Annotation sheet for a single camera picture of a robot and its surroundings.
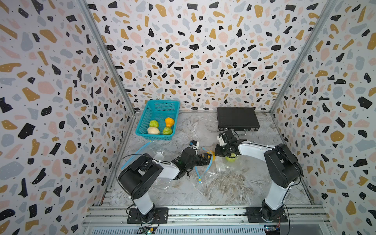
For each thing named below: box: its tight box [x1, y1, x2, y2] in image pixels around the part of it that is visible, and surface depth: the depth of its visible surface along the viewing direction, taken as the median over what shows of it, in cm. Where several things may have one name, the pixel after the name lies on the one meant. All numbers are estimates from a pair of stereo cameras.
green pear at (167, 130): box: [162, 126, 173, 135], surface depth 103 cm
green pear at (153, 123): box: [149, 119, 160, 129], surface depth 108 cm
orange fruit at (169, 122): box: [164, 117, 175, 128], surface depth 111 cm
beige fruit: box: [146, 126, 160, 135], surface depth 104 cm
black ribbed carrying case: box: [216, 106, 260, 132], surface depth 112 cm
